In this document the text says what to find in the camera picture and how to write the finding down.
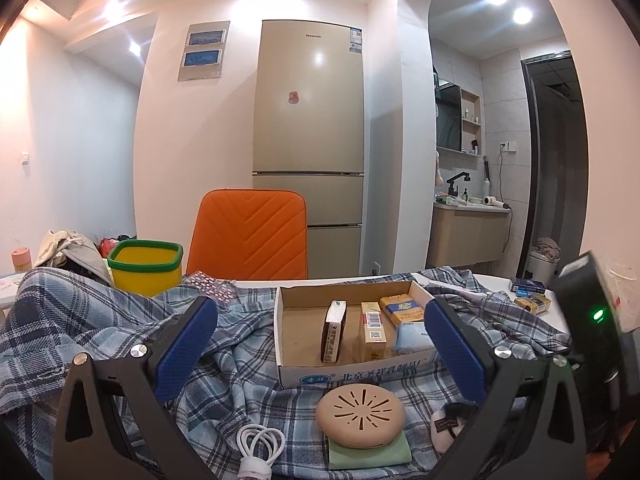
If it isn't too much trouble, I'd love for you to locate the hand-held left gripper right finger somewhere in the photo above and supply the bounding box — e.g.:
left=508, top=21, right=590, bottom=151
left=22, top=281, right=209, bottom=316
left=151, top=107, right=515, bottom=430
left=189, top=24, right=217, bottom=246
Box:
left=424, top=296, right=587, bottom=480

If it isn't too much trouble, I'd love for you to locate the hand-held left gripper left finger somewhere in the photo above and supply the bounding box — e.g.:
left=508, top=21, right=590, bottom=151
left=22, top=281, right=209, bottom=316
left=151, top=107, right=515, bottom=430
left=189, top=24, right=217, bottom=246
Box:
left=52, top=296, right=219, bottom=480

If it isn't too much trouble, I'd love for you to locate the blue tissue packet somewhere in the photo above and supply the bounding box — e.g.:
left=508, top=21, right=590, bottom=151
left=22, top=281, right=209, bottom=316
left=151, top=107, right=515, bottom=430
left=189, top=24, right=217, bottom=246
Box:
left=392, top=322, right=435, bottom=354

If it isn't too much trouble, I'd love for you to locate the yellow soft cigarette pack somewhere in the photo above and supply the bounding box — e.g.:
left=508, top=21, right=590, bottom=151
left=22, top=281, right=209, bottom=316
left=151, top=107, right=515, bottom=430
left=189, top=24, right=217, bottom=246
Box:
left=378, top=293, right=426, bottom=329

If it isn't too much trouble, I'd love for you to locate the gold cigarette pack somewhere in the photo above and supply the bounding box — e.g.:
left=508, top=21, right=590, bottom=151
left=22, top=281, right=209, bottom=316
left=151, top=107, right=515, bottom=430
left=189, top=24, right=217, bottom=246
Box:
left=360, top=301, right=389, bottom=361

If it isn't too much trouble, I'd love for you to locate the cardboard box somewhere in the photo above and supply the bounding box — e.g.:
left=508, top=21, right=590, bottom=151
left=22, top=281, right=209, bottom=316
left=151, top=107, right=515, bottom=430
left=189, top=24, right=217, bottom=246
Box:
left=273, top=280, right=442, bottom=390

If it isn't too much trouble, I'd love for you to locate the dark red cigarette pack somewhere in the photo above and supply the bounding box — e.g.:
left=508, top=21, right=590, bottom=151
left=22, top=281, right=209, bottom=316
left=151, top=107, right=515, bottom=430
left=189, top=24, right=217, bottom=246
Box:
left=320, top=299, right=349, bottom=364

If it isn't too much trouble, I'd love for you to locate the rhinestone sticker sheet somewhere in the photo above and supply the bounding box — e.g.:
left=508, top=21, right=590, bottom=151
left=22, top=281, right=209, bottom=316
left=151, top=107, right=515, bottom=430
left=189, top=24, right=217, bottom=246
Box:
left=182, top=272, right=236, bottom=304

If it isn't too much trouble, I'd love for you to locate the clear plastic bag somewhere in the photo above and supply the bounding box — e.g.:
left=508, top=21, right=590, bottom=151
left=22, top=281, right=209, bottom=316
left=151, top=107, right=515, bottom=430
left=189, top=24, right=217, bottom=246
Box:
left=604, top=259, right=640, bottom=333

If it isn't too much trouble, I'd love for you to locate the gold pack with blue print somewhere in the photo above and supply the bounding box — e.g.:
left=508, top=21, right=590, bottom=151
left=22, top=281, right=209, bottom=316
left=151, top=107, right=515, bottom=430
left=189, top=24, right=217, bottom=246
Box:
left=514, top=293, right=552, bottom=315

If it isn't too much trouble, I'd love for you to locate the yellow container with green rim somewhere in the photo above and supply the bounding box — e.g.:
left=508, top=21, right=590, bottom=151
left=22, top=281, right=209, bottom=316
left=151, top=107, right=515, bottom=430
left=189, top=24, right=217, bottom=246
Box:
left=107, top=240, right=184, bottom=298

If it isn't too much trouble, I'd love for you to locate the white round pouch black label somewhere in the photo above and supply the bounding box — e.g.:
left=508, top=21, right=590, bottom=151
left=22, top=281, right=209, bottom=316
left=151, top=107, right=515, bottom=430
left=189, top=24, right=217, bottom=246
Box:
left=429, top=402, right=476, bottom=454

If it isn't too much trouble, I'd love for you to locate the dark blue small box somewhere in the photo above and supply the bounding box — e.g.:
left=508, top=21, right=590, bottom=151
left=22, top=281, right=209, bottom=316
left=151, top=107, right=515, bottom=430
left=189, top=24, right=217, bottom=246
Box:
left=509, top=278, right=547, bottom=295

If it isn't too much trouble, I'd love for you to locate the blue plaid cloth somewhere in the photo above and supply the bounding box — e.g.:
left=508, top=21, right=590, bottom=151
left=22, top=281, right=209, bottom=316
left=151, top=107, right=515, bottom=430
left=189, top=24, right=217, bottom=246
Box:
left=0, top=266, right=572, bottom=480

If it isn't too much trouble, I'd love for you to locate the beige vanity cabinet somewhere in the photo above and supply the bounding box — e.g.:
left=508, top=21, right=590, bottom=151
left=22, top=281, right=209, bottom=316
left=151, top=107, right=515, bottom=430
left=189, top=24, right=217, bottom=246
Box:
left=427, top=202, right=512, bottom=269

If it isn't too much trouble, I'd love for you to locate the round beige vented case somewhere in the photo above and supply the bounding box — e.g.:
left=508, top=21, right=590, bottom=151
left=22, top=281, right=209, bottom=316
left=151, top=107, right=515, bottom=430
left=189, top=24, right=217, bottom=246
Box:
left=315, top=384, right=407, bottom=450

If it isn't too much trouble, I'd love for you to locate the green square pad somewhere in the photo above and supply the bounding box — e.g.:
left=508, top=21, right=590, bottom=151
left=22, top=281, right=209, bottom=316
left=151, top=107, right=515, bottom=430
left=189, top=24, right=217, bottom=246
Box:
left=327, top=431, right=414, bottom=471

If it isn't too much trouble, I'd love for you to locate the orange quilted chair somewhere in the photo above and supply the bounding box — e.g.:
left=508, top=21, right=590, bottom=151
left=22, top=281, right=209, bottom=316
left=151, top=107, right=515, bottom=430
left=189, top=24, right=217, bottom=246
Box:
left=186, top=189, right=308, bottom=281

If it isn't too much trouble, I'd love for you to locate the pile of cloth bags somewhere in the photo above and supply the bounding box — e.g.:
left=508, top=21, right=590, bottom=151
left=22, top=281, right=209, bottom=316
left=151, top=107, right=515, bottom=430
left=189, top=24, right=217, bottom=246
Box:
left=32, top=229, right=114, bottom=281

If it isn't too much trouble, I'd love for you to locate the black faucet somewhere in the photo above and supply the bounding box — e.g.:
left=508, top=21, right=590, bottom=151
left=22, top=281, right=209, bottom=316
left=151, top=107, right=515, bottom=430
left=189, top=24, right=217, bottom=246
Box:
left=446, top=172, right=471, bottom=199

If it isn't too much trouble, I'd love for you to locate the bathroom mirror cabinet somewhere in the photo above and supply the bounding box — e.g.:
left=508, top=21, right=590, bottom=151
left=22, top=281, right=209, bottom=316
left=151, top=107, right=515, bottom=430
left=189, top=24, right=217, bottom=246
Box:
left=433, top=77, right=482, bottom=156

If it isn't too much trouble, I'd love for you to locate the beige refrigerator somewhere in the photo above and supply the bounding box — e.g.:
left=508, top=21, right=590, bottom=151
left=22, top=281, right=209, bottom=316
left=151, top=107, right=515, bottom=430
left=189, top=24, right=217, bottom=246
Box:
left=251, top=20, right=366, bottom=280

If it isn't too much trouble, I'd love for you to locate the white charging cable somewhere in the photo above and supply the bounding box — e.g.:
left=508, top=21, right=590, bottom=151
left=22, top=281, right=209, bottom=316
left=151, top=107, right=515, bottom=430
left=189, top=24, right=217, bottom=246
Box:
left=234, top=423, right=286, bottom=480

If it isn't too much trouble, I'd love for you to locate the black door frame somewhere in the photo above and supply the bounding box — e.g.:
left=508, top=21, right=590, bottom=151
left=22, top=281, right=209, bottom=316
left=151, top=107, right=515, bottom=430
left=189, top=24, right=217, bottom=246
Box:
left=519, top=51, right=589, bottom=272

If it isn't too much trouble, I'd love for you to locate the wall poster with blue pictures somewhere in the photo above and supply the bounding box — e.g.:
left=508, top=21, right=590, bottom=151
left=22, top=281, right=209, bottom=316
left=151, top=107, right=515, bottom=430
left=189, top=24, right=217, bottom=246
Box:
left=178, top=20, right=231, bottom=82

